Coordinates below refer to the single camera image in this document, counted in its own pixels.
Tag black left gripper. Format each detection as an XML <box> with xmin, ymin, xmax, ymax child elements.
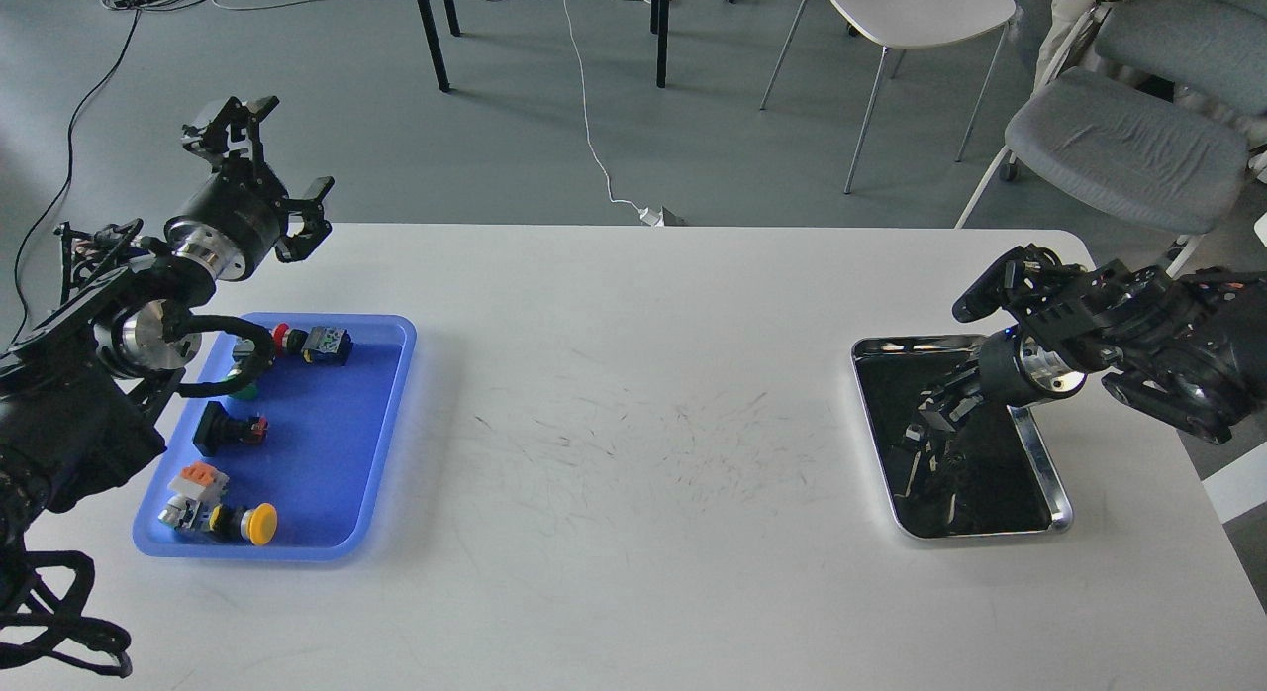
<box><xmin>163</xmin><ymin>95</ymin><xmax>334</xmax><ymax>281</ymax></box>

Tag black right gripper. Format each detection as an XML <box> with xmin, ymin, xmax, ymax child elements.
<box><xmin>906</xmin><ymin>332</ymin><xmax>1087</xmax><ymax>494</ymax></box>

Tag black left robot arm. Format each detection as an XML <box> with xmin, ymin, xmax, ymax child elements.
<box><xmin>1</xmin><ymin>96</ymin><xmax>351</xmax><ymax>677</ymax></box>

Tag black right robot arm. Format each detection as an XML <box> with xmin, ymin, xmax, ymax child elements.
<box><xmin>901</xmin><ymin>252</ymin><xmax>1264</xmax><ymax>497</ymax></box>

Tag silver metal tray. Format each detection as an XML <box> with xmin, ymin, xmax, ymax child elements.
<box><xmin>851</xmin><ymin>335</ymin><xmax>1074</xmax><ymax>541</ymax></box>

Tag black contact block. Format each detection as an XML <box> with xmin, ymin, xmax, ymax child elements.
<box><xmin>300</xmin><ymin>326</ymin><xmax>353</xmax><ymax>366</ymax></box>

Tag blue plastic tray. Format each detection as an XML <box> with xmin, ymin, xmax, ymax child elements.
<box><xmin>132</xmin><ymin>312</ymin><xmax>417</xmax><ymax>560</ymax></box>

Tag grey upholstered chair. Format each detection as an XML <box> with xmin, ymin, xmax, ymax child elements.
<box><xmin>1005</xmin><ymin>0</ymin><xmax>1266</xmax><ymax>275</ymax></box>

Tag white plastic chair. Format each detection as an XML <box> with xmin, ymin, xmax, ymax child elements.
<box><xmin>759</xmin><ymin>0</ymin><xmax>1017</xmax><ymax>194</ymax></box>

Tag black table legs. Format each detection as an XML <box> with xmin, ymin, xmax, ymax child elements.
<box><xmin>412</xmin><ymin>0</ymin><xmax>674</xmax><ymax>93</ymax></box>

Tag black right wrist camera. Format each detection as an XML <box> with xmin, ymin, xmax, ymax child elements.
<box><xmin>952</xmin><ymin>243</ymin><xmax>1067</xmax><ymax>323</ymax></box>

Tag red push button switch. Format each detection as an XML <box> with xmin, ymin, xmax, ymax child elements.
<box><xmin>231</xmin><ymin>323</ymin><xmax>309</xmax><ymax>363</ymax></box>

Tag black cable on floor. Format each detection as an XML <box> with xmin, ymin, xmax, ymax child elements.
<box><xmin>0</xmin><ymin>0</ymin><xmax>239</xmax><ymax>366</ymax></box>

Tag black selector switch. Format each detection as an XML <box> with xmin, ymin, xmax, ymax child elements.
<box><xmin>193</xmin><ymin>401</ymin><xmax>270</xmax><ymax>456</ymax></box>

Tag orange white switch block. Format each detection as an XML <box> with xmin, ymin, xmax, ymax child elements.
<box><xmin>157</xmin><ymin>460</ymin><xmax>231</xmax><ymax>533</ymax></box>

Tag yellow push button switch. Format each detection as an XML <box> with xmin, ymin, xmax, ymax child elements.
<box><xmin>204</xmin><ymin>503</ymin><xmax>279</xmax><ymax>546</ymax></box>

